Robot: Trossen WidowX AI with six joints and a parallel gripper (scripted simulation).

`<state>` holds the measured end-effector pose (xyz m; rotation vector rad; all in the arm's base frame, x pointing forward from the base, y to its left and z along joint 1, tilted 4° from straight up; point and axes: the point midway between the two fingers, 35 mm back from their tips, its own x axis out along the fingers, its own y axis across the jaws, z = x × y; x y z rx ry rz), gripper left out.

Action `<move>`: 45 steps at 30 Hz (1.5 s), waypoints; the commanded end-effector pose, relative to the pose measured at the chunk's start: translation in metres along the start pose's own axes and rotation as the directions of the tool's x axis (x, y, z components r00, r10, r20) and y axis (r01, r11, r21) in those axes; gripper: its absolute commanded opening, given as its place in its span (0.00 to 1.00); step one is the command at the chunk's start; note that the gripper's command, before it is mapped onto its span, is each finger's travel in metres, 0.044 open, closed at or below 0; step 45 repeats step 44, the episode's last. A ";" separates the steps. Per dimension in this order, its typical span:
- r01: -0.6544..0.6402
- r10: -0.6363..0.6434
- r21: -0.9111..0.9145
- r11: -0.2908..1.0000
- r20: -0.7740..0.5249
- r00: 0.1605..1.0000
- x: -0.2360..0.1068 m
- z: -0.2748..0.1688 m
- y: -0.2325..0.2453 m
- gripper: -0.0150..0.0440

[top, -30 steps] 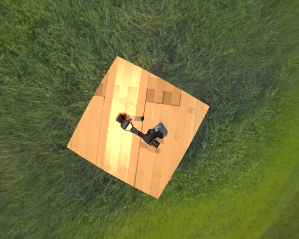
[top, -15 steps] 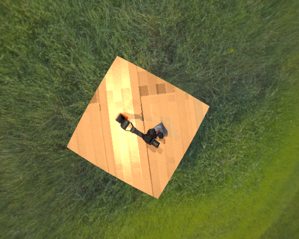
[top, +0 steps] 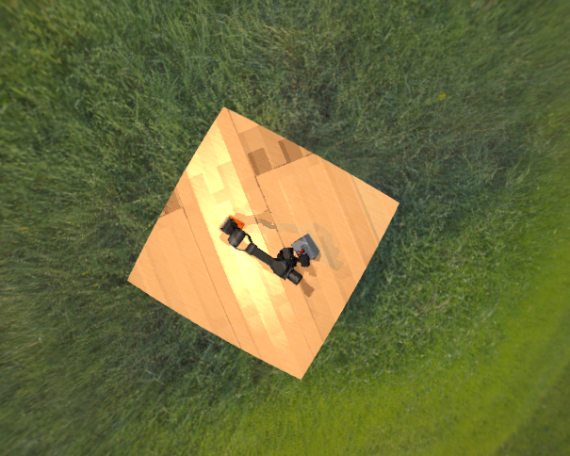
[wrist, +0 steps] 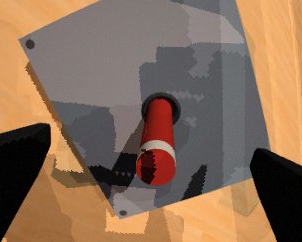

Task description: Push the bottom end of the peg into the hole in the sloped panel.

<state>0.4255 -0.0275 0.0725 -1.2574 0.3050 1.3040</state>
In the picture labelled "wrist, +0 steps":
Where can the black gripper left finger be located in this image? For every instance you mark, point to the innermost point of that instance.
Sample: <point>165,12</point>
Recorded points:
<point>22,152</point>

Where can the red cylindrical peg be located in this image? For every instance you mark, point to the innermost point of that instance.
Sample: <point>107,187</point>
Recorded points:
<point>156,160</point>

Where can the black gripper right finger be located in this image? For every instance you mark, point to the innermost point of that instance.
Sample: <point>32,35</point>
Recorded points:
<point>278,183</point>

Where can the grey metal panel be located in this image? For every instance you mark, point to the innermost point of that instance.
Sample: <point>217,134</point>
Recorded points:
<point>101,65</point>

